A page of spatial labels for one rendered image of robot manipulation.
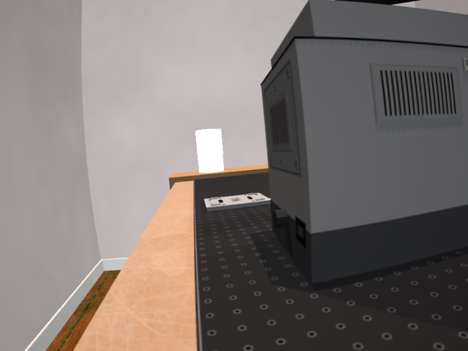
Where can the dark grey machine housing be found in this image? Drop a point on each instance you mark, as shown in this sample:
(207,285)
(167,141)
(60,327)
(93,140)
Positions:
(366,124)

